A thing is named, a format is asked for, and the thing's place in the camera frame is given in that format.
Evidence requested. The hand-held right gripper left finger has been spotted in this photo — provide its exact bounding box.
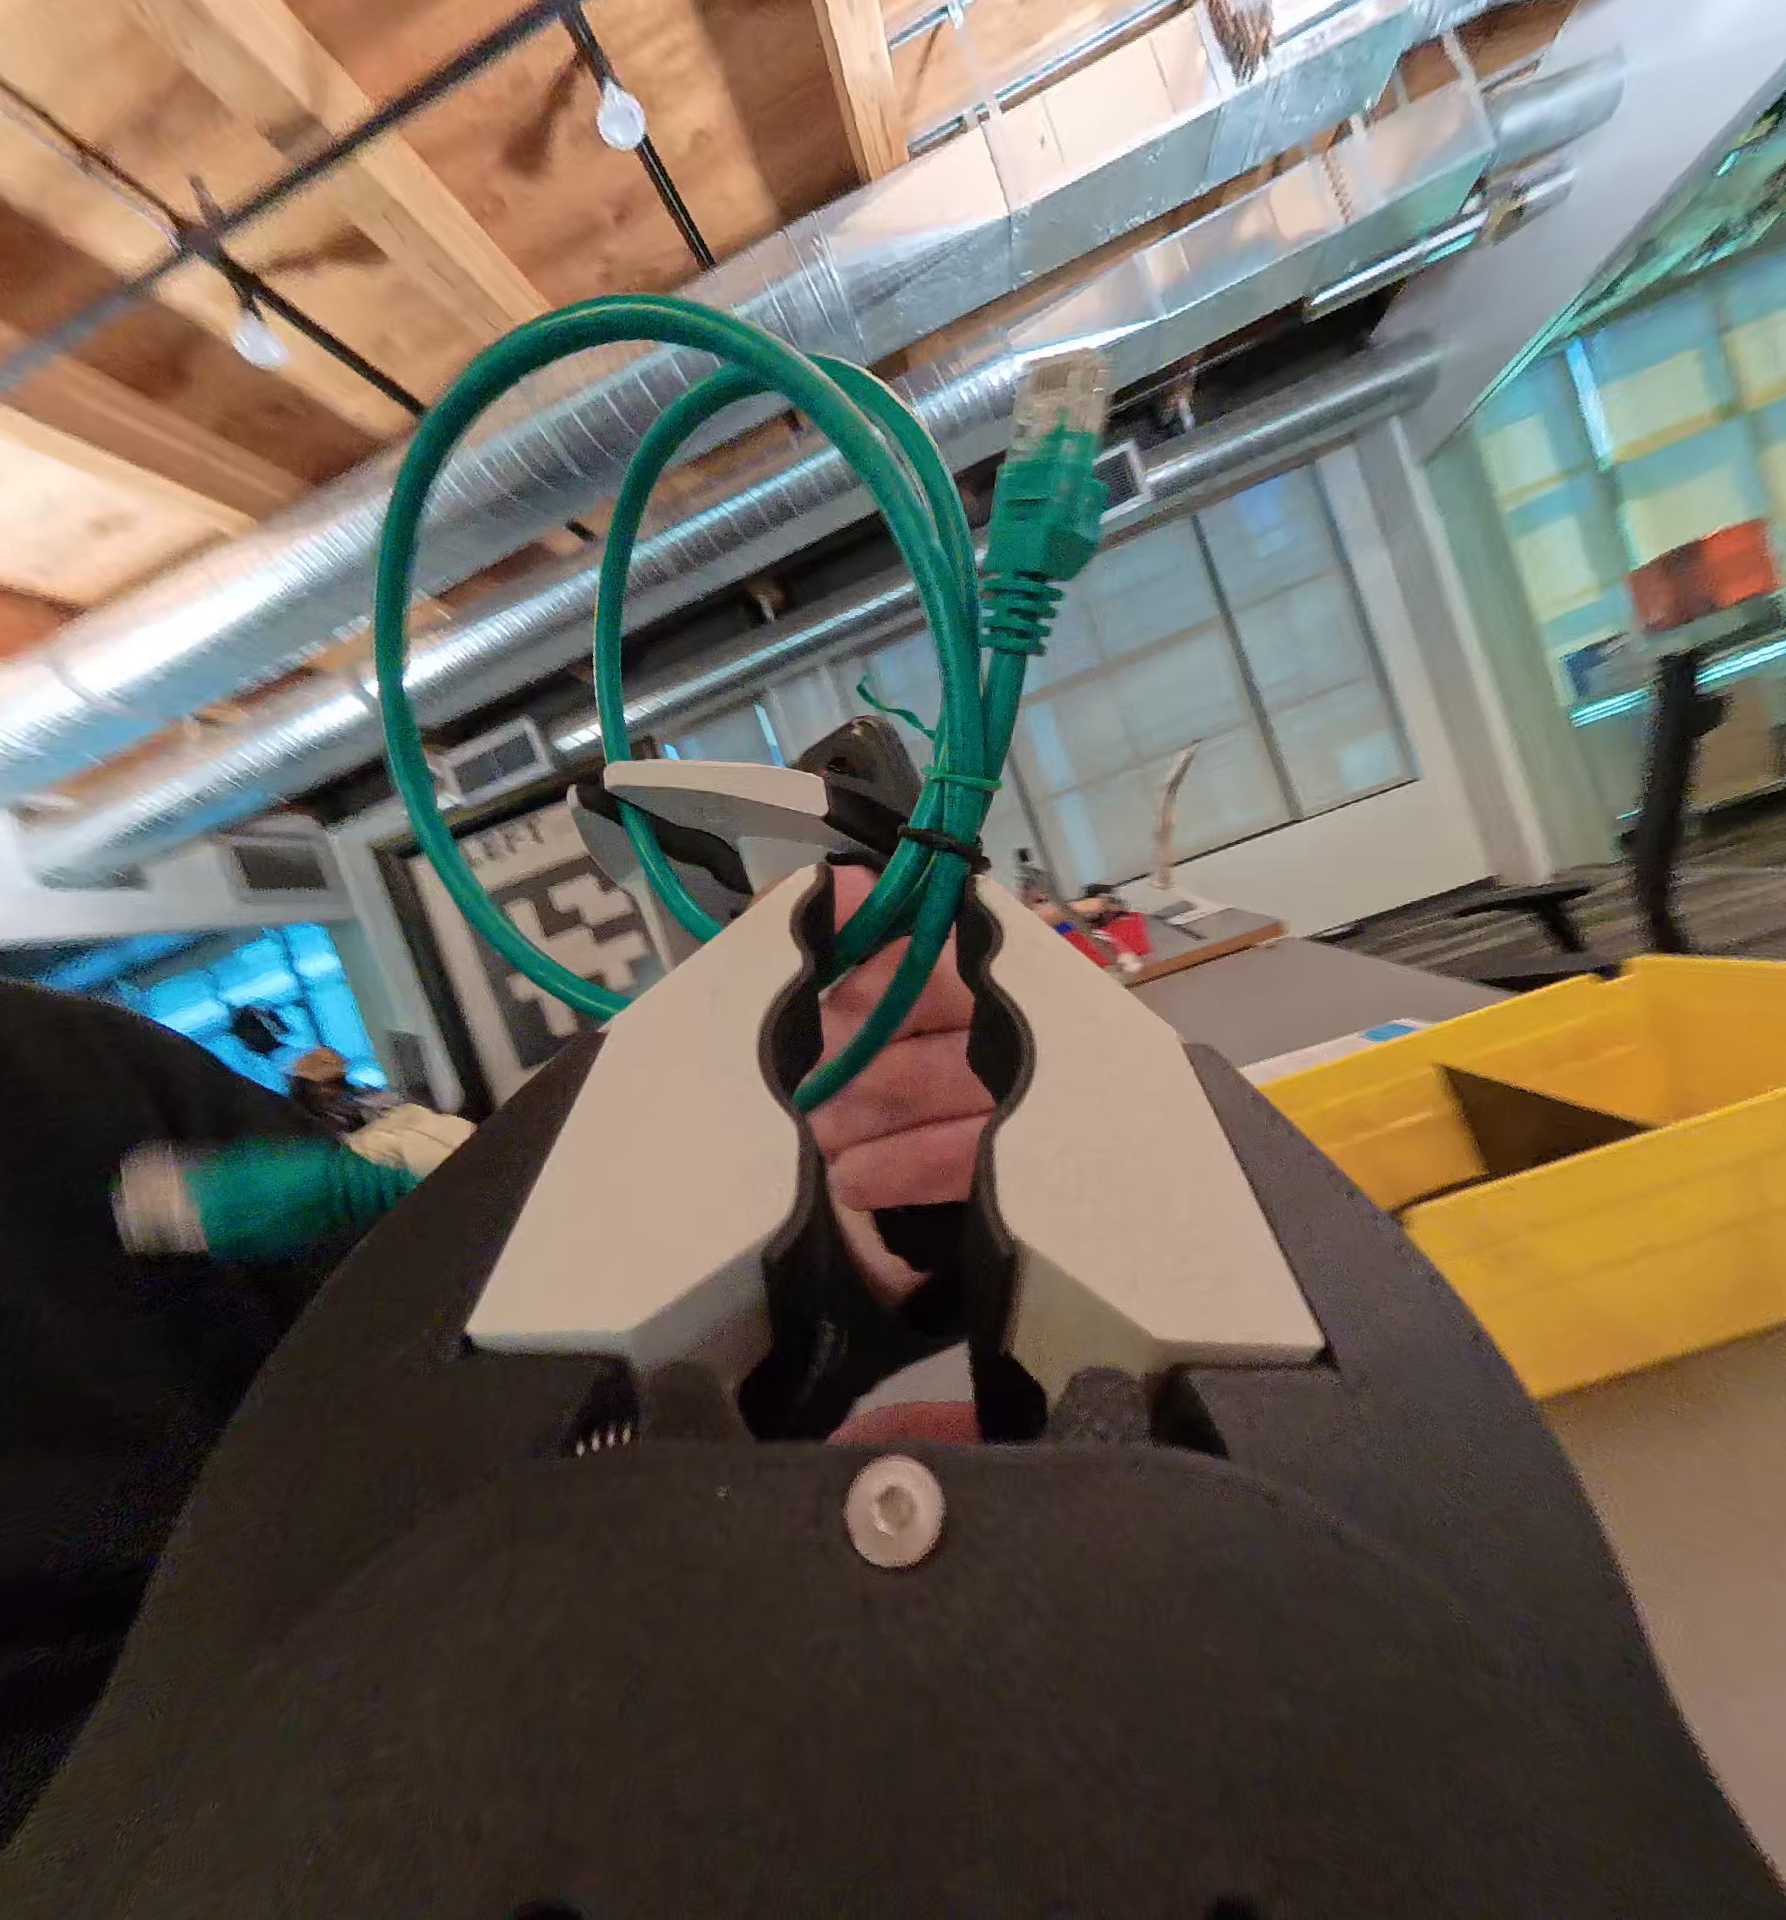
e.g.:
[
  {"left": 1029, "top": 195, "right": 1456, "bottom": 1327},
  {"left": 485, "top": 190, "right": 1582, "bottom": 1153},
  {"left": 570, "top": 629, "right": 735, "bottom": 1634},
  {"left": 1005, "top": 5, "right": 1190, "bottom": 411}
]
[{"left": 465, "top": 864, "right": 838, "bottom": 1438}]

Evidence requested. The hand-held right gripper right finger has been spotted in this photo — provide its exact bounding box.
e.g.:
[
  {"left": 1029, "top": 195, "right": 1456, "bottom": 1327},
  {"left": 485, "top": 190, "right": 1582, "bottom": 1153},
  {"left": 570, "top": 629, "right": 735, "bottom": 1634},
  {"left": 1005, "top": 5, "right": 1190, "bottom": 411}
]
[{"left": 956, "top": 877, "right": 1328, "bottom": 1438}]

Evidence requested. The green twist tie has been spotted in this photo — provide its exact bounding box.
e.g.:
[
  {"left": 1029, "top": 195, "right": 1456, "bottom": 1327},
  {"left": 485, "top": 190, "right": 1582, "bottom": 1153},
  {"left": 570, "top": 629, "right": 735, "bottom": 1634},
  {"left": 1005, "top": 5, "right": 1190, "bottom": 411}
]
[{"left": 856, "top": 678, "right": 1003, "bottom": 795}]

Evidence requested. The green cable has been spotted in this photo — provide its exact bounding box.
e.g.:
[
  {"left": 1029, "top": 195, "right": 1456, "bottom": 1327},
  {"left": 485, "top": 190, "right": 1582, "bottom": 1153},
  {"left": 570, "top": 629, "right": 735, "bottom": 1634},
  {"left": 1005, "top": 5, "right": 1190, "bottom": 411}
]
[{"left": 114, "top": 293, "right": 1112, "bottom": 1262}]

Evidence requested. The yellow plastic bin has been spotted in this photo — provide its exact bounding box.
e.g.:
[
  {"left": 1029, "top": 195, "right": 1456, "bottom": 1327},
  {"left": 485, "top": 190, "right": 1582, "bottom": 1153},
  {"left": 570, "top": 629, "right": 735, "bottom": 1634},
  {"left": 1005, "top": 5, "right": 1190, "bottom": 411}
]
[{"left": 1259, "top": 955, "right": 1786, "bottom": 1399}]

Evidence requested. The person's left hand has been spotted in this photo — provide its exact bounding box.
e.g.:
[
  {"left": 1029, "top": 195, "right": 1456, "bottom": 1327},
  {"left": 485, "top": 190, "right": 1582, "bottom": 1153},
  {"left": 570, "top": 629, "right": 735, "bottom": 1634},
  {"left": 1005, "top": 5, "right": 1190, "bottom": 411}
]
[{"left": 810, "top": 870, "right": 1003, "bottom": 1217}]

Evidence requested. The black framed marker sign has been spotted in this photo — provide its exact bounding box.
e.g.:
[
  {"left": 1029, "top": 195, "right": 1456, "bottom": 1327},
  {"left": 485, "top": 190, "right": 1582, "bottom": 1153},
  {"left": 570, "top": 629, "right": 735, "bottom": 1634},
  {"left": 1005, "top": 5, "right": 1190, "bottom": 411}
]
[{"left": 414, "top": 817, "right": 671, "bottom": 1098}]

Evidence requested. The white paper sheet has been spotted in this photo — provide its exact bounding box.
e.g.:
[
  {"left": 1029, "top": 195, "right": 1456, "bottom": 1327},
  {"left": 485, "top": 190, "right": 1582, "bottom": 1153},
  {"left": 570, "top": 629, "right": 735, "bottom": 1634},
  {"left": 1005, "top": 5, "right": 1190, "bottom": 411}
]
[{"left": 1238, "top": 1021, "right": 1434, "bottom": 1083}]

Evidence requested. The wooden top table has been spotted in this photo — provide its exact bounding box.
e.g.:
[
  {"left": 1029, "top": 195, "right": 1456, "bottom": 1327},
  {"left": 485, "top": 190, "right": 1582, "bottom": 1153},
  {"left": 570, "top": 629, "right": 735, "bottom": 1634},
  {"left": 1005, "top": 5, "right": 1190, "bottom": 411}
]
[{"left": 1133, "top": 900, "right": 1287, "bottom": 983}]

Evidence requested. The black office chair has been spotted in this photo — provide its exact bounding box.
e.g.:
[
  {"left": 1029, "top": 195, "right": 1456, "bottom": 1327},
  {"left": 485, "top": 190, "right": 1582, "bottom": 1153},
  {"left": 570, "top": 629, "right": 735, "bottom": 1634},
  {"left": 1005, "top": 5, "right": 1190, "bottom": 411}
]
[{"left": 1454, "top": 652, "right": 1726, "bottom": 961}]

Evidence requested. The metal shelf with boxes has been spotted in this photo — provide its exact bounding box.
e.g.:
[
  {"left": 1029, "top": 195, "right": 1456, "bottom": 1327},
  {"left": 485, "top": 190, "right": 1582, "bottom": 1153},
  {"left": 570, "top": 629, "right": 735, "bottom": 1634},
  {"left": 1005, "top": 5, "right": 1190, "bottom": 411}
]
[{"left": 1569, "top": 517, "right": 1786, "bottom": 722}]

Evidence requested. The large silver duct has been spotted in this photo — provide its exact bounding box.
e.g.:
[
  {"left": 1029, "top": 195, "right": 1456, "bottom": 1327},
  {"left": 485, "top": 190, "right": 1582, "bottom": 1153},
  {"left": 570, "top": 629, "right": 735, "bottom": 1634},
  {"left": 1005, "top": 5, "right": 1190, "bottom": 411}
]
[{"left": 0, "top": 0, "right": 1629, "bottom": 814}]

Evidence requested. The silver air duct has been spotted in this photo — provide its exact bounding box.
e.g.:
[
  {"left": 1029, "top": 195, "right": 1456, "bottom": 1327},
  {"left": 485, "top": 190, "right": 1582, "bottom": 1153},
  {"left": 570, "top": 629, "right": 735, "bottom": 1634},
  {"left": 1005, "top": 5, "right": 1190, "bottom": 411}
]
[{"left": 23, "top": 338, "right": 1443, "bottom": 887}]

